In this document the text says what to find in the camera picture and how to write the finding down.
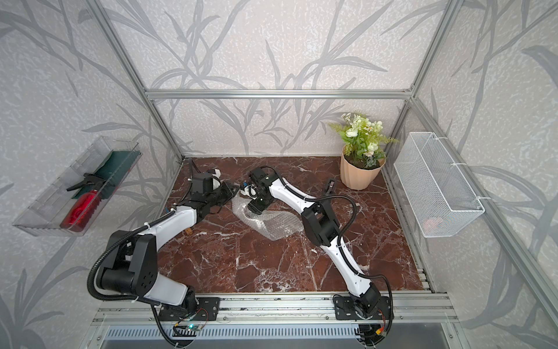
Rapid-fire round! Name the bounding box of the white wire mesh basket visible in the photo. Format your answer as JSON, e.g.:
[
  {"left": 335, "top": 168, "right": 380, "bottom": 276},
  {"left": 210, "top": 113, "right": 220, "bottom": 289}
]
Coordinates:
[{"left": 395, "top": 132, "right": 485, "bottom": 238}]

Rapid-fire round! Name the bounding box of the black tape dispenser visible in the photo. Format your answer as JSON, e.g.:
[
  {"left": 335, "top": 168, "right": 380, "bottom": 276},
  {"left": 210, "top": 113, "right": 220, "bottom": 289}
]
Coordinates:
[{"left": 324, "top": 178, "right": 337, "bottom": 196}]

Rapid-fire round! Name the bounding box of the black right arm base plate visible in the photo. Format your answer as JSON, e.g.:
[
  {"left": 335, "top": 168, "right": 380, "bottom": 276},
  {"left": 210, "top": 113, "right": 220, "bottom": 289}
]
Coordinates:
[{"left": 332, "top": 295, "right": 393, "bottom": 321}]

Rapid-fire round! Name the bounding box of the clear plastic wall tray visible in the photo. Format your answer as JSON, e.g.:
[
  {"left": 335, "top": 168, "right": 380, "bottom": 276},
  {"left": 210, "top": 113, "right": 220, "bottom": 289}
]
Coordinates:
[{"left": 13, "top": 137, "right": 142, "bottom": 237}]

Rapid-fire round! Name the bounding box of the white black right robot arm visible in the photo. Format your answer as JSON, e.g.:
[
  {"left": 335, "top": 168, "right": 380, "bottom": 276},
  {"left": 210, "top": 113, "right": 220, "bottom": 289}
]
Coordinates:
[{"left": 244, "top": 169, "right": 381, "bottom": 318}]

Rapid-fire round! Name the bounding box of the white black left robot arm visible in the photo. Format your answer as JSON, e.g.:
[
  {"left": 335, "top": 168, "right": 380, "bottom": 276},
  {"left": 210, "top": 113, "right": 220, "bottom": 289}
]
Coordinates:
[{"left": 87, "top": 181, "right": 240, "bottom": 312}]

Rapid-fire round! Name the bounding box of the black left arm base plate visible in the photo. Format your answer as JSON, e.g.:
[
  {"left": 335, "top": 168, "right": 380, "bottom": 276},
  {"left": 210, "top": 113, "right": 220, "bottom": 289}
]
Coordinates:
[{"left": 158, "top": 297, "right": 220, "bottom": 322}]

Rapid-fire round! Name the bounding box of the red spray bottle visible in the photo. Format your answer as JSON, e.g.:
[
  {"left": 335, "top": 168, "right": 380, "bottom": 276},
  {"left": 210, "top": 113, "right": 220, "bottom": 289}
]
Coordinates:
[{"left": 60, "top": 190, "right": 101, "bottom": 233}]

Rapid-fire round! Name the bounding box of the potted plant terracotta pot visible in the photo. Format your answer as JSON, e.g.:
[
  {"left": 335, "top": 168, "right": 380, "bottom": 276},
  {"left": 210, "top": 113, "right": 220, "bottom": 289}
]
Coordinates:
[{"left": 328, "top": 111, "right": 398, "bottom": 190}]

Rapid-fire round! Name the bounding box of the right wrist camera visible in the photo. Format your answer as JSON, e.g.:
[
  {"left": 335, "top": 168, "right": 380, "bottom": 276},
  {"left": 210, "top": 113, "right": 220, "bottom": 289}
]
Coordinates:
[{"left": 248, "top": 167, "right": 278, "bottom": 193}]

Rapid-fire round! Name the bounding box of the green trowel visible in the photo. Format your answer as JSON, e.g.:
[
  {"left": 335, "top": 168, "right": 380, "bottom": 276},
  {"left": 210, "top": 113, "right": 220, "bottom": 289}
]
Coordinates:
[{"left": 66, "top": 151, "right": 141, "bottom": 200}]

